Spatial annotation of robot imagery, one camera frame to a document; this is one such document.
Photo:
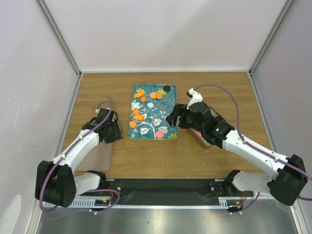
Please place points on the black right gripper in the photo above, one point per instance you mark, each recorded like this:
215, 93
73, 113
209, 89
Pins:
172, 118

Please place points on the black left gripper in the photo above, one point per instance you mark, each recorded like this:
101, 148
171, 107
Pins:
117, 135

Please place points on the beige tin lid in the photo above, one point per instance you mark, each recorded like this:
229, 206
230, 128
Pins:
98, 159

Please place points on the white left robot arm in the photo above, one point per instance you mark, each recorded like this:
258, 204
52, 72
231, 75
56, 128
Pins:
70, 158

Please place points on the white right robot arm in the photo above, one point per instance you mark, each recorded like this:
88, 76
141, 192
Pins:
283, 177

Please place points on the orange shell cookie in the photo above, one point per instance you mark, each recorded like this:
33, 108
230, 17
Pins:
132, 124

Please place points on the brown cookie tin box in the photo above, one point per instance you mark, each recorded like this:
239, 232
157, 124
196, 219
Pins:
201, 140

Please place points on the orange flower cookie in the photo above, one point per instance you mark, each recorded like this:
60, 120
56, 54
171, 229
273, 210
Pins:
136, 111

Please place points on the teal floral serving tray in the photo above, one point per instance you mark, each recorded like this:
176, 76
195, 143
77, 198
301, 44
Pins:
155, 111

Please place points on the orange fish cookie middle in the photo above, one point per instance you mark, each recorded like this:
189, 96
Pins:
139, 117

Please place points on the orange fish cookie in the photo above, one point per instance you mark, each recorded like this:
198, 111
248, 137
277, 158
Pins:
139, 94
139, 117

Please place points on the black sandwich cookie top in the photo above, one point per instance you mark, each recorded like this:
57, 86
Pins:
166, 88

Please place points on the orange sandwich cookie top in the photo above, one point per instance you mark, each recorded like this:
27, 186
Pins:
153, 95

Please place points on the orange swirl cookie top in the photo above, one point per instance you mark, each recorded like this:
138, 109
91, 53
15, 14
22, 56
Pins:
143, 99

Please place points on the orange fish cookie top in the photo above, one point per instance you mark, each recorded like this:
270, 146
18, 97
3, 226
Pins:
139, 94

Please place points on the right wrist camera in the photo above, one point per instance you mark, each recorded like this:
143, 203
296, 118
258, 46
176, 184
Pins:
194, 97

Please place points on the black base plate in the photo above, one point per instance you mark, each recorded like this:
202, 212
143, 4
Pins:
174, 192

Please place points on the aluminium frame rail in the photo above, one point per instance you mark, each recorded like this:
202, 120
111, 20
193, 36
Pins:
105, 196

